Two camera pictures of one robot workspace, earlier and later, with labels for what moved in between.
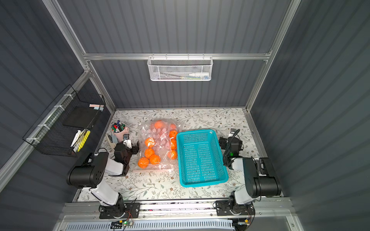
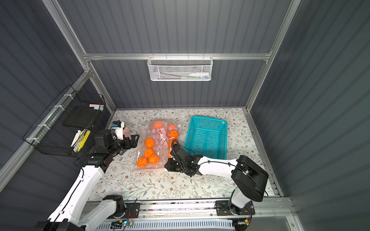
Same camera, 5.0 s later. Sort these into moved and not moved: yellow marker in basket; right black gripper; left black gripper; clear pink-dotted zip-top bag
Moved: left black gripper; right black gripper
Not moved: clear pink-dotted zip-top bag; yellow marker in basket
